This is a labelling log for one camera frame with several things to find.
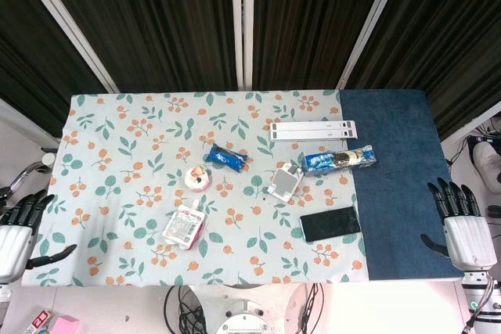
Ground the white and pink drink pouch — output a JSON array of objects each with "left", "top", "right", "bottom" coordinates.
[{"left": 162, "top": 199, "right": 207, "bottom": 251}]

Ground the pink toy cake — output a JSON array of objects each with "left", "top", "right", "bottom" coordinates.
[{"left": 184, "top": 166, "right": 212, "bottom": 193}]

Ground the blue cookie box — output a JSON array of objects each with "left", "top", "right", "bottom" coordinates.
[{"left": 300, "top": 145, "right": 379, "bottom": 177}]

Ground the blue snack packet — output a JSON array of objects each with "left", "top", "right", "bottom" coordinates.
[{"left": 204, "top": 142, "right": 249, "bottom": 173}]

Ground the white folding phone stand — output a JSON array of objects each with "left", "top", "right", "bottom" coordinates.
[{"left": 268, "top": 162, "right": 305, "bottom": 204}]

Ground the black cable bundle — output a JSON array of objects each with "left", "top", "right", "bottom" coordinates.
[
  {"left": 164, "top": 285, "right": 208, "bottom": 334},
  {"left": 303, "top": 282, "right": 326, "bottom": 334}
]

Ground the dark blue table cloth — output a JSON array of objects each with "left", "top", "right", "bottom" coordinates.
[{"left": 338, "top": 89, "right": 465, "bottom": 282}]

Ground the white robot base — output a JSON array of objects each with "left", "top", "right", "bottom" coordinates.
[{"left": 214, "top": 298, "right": 275, "bottom": 334}]

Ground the floral leaf and berry tablecloth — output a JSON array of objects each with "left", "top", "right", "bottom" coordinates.
[{"left": 21, "top": 90, "right": 369, "bottom": 287}]

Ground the silver metal handle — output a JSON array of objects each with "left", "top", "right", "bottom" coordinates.
[{"left": 7, "top": 153, "right": 56, "bottom": 194}]

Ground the black smartphone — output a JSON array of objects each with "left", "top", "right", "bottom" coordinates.
[{"left": 299, "top": 206, "right": 362, "bottom": 242}]

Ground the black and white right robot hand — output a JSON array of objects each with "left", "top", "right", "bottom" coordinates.
[{"left": 420, "top": 177, "right": 499, "bottom": 272}]

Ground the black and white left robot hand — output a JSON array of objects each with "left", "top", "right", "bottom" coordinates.
[{"left": 0, "top": 189, "right": 78, "bottom": 284}]

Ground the pink box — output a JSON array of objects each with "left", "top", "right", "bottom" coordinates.
[{"left": 50, "top": 316, "right": 81, "bottom": 334}]

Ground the white shoe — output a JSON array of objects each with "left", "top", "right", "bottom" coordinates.
[{"left": 471, "top": 141, "right": 501, "bottom": 190}]

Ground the white partition frame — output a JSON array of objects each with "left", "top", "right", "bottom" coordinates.
[
  {"left": 338, "top": 0, "right": 410, "bottom": 91},
  {"left": 11, "top": 0, "right": 121, "bottom": 95},
  {"left": 230, "top": 0, "right": 255, "bottom": 91}
]

